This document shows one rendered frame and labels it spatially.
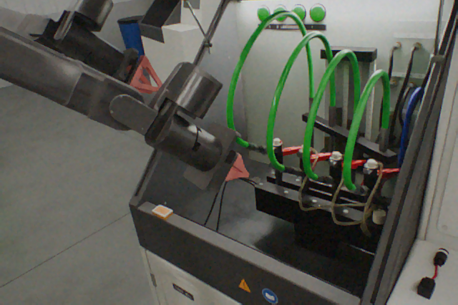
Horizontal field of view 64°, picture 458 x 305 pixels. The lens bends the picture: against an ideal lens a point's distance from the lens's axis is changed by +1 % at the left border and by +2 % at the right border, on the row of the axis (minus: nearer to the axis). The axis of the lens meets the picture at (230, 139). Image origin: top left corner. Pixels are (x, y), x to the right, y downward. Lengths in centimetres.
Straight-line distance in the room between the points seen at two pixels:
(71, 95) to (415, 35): 82
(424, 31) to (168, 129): 72
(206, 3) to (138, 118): 328
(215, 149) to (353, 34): 65
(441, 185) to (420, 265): 16
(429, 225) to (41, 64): 75
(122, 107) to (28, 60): 12
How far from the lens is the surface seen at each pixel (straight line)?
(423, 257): 84
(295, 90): 120
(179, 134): 49
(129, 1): 810
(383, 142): 91
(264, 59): 123
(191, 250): 97
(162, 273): 118
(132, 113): 47
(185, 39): 365
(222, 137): 56
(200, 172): 57
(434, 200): 85
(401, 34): 104
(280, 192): 97
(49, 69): 49
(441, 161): 83
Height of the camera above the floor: 154
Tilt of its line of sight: 26 degrees down
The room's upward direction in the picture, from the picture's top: 7 degrees counter-clockwise
